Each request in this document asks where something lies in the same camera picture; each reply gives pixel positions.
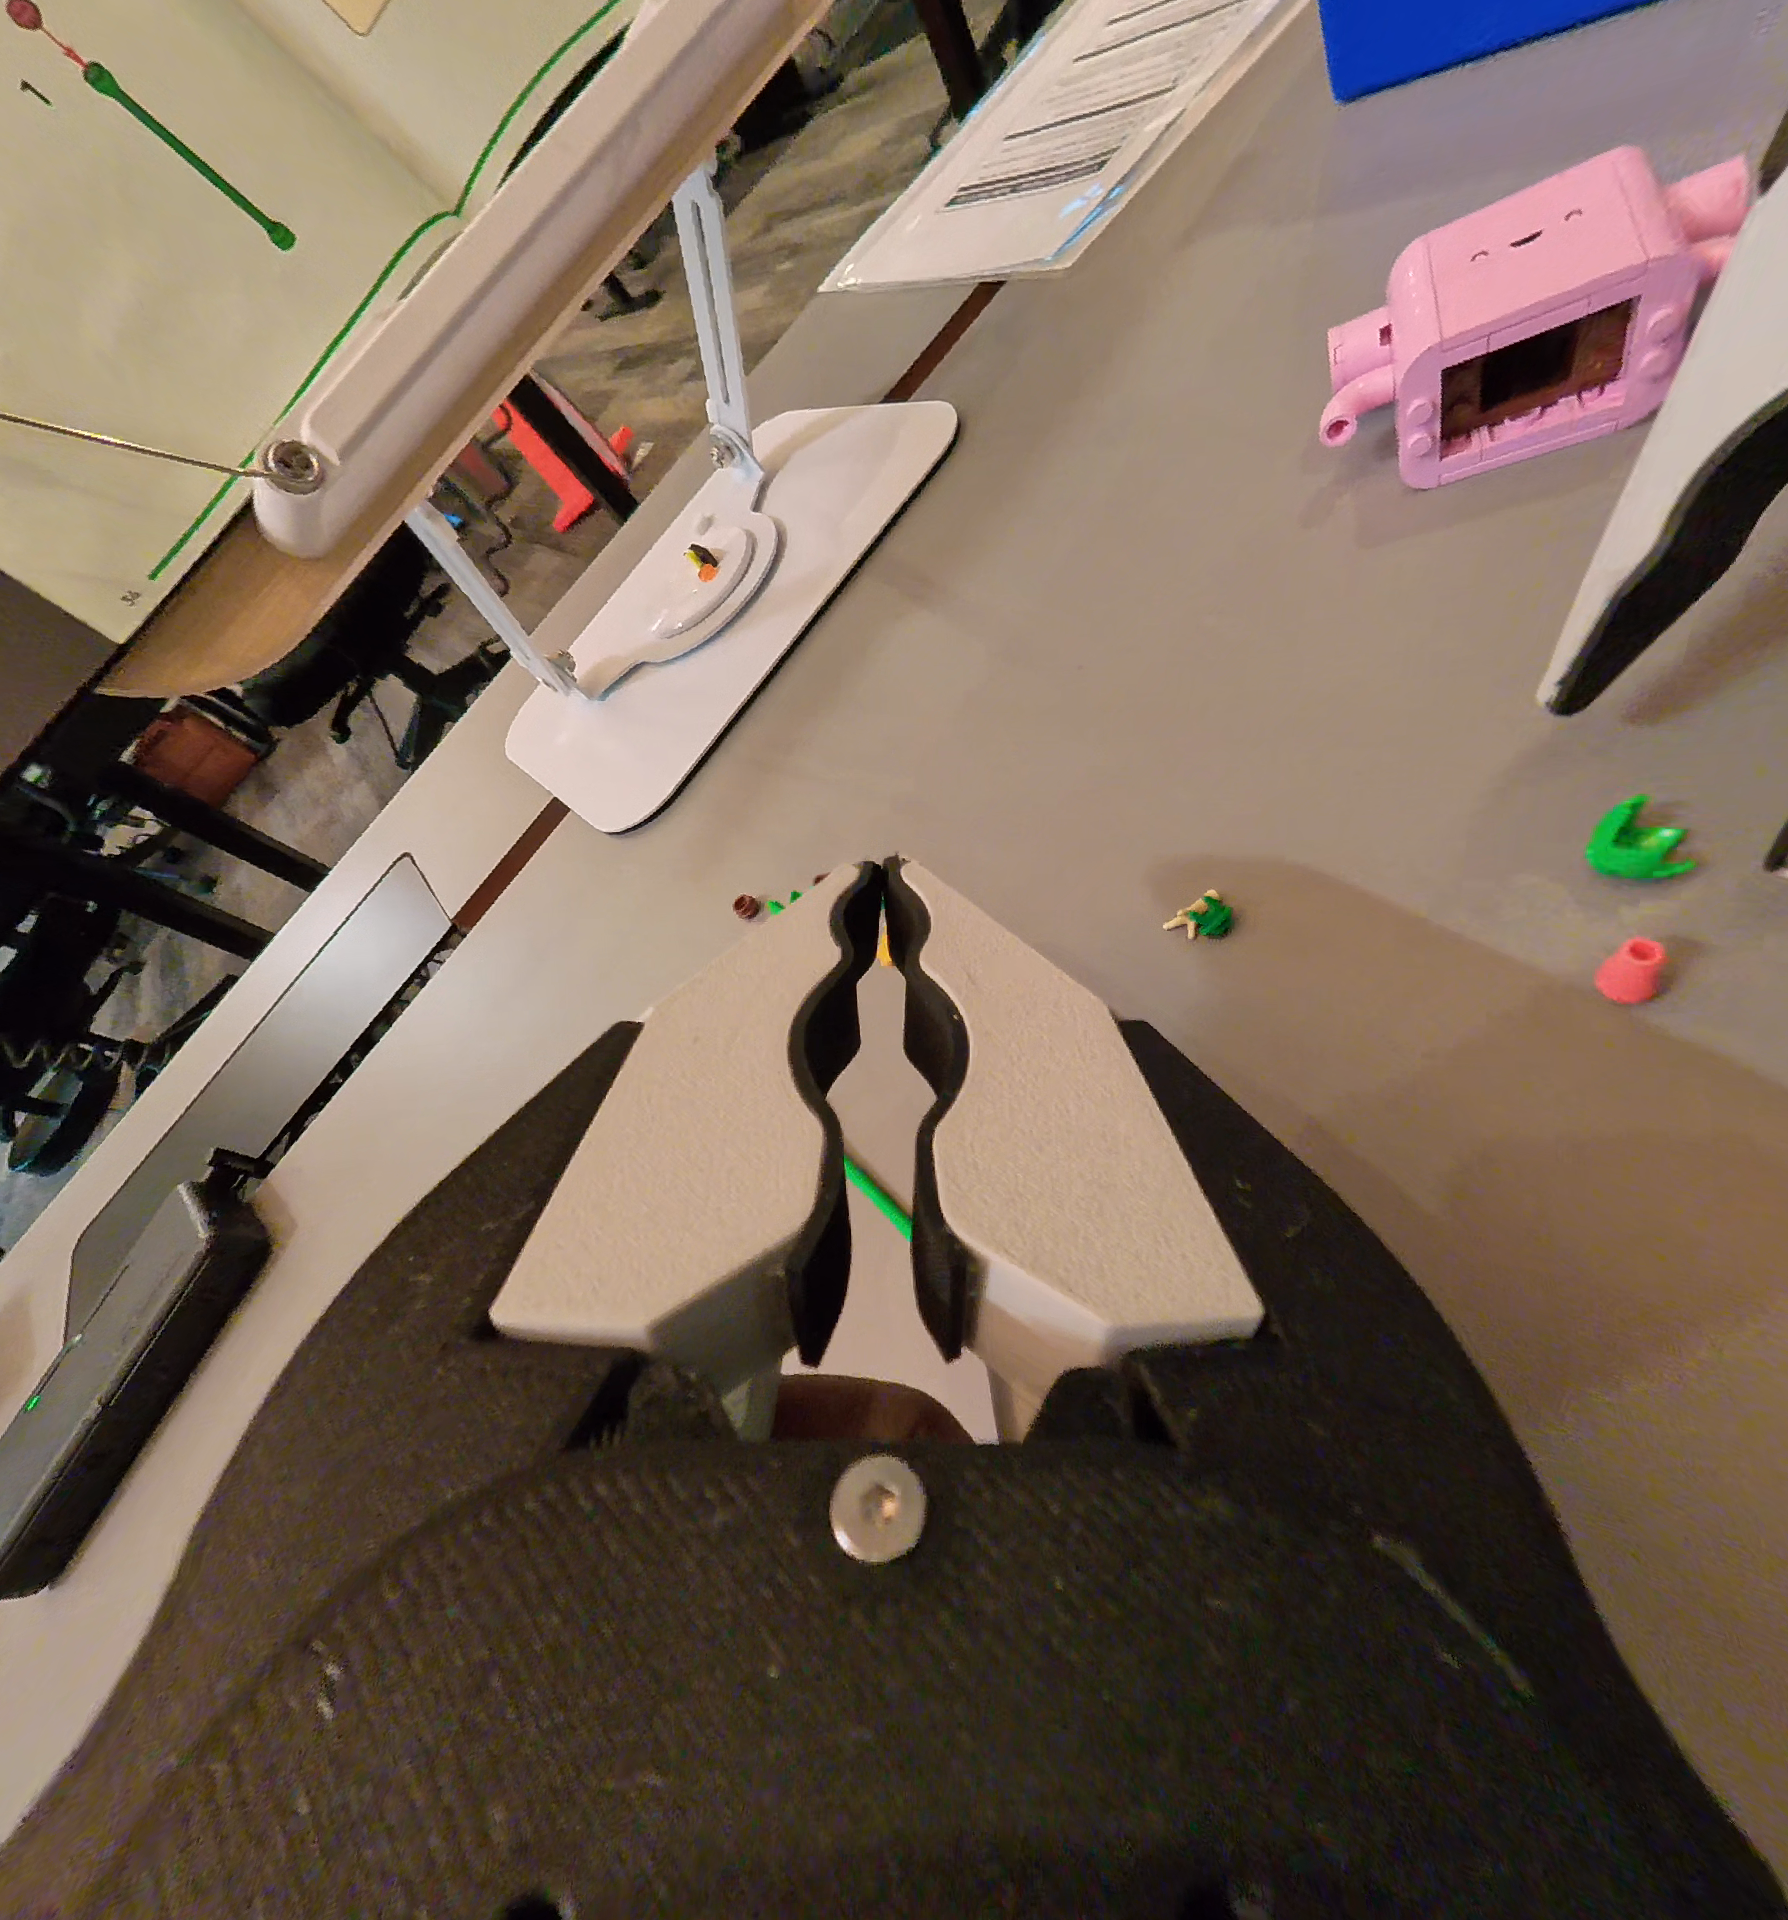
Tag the black office chair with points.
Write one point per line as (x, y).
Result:
(369, 673)

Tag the black power bank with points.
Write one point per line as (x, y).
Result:
(113, 1397)

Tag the red plastic floor object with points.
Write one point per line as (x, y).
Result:
(557, 464)

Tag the tan stalk with green stud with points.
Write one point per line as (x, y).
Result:
(1202, 917)

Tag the blue plastic bin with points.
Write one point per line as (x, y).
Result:
(1463, 38)

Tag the black backing board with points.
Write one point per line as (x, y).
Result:
(10, 673)

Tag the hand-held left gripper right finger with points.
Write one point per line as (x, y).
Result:
(1103, 1199)

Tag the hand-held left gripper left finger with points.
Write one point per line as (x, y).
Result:
(655, 1183)

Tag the instruction booklet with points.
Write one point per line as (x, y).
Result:
(161, 300)

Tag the paper sheet in clear sleeve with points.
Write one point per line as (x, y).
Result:
(1074, 134)

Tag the brown floor box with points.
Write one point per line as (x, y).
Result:
(196, 748)

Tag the pink toy toaster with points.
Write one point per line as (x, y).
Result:
(1524, 270)

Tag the pink toy cone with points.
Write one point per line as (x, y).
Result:
(1633, 970)

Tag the small black orange toy piece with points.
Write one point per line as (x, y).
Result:
(704, 563)

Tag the green toy stem red tip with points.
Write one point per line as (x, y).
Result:
(881, 1199)

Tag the white book stand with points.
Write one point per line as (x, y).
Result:
(640, 748)

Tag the green toy leaf cup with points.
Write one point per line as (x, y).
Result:
(1639, 841)

